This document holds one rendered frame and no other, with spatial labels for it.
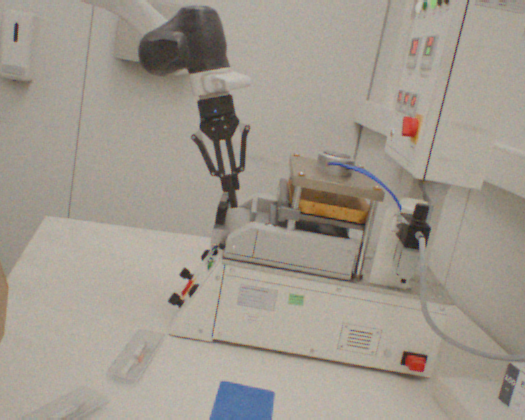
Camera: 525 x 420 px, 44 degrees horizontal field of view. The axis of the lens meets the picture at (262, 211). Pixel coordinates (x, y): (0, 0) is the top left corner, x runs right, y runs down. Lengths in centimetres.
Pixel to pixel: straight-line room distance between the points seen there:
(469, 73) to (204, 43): 51
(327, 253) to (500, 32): 51
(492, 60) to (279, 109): 167
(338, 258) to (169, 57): 52
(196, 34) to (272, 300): 54
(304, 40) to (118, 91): 81
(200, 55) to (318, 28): 155
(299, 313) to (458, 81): 53
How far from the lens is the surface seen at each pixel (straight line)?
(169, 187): 283
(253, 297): 127
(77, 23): 277
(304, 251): 125
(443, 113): 124
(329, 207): 129
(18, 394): 110
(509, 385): 128
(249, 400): 115
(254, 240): 124
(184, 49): 132
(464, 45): 124
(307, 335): 130
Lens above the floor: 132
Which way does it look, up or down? 14 degrees down
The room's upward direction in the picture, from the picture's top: 11 degrees clockwise
